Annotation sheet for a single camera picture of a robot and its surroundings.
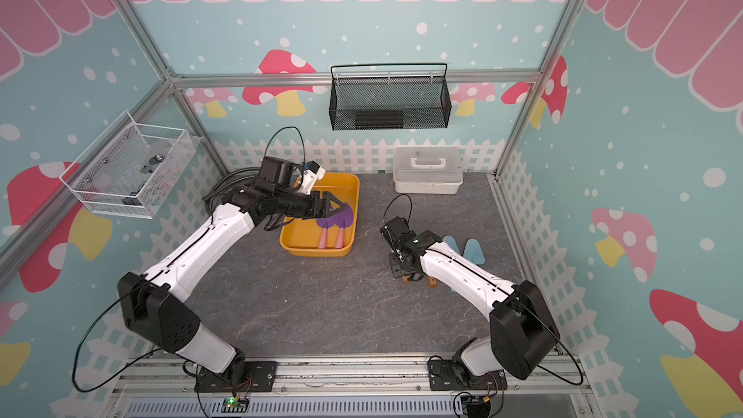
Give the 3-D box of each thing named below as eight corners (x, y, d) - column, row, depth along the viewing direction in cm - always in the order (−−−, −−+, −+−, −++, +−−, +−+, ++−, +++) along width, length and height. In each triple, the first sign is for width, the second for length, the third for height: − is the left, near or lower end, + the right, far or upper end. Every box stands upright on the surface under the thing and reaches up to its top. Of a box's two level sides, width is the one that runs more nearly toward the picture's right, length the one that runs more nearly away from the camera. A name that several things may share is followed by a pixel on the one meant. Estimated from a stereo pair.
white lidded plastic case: (394, 197, 116) (395, 174, 106) (393, 170, 126) (394, 146, 116) (459, 197, 116) (466, 174, 106) (452, 170, 126) (459, 146, 116)
